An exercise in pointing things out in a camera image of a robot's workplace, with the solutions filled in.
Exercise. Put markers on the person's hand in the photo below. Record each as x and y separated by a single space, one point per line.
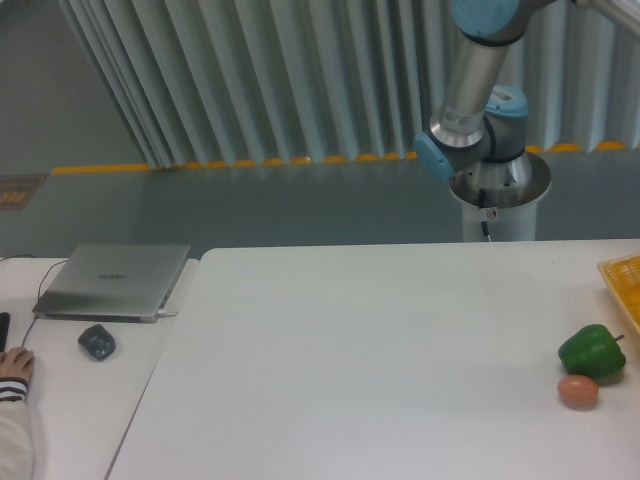
17 364

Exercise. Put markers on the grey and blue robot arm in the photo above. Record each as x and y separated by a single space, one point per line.
460 132

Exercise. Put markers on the white sleeved forearm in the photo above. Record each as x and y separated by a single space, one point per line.
17 448

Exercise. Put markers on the green bell pepper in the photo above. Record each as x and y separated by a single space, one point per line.
593 352

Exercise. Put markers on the black phone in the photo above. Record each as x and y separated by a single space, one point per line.
5 319

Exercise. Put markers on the silver closed laptop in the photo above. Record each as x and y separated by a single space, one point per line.
114 282

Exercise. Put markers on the white usb plug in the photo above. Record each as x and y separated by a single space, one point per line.
167 314

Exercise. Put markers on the brown egg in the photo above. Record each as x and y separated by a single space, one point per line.
578 391

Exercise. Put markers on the yellow plastic basket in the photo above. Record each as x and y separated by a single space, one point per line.
621 277

